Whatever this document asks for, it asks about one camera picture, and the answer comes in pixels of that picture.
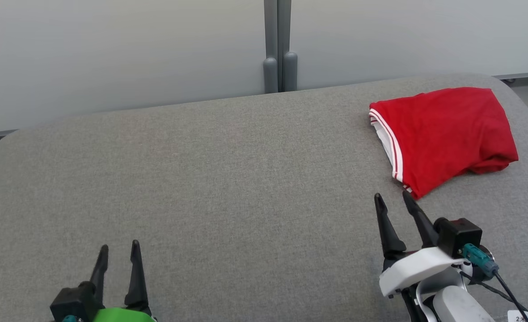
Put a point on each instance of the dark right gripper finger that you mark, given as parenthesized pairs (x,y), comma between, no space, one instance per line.
(422,221)
(391,237)

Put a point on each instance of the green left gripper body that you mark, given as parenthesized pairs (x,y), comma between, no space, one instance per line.
(125,315)

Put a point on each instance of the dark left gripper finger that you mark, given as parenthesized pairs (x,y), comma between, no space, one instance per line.
(100,270)
(136,281)

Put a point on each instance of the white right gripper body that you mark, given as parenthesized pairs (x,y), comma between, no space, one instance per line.
(416,270)

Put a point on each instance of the red and white jersey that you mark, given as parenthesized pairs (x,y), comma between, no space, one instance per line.
(442,129)

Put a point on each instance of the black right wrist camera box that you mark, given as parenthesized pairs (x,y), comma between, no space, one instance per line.
(458,237)

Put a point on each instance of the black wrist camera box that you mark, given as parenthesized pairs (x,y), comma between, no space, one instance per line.
(76,302)
(458,237)

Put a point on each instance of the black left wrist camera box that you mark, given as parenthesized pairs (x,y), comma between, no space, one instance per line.
(76,302)

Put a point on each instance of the grey double partition post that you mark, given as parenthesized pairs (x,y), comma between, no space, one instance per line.
(280,58)

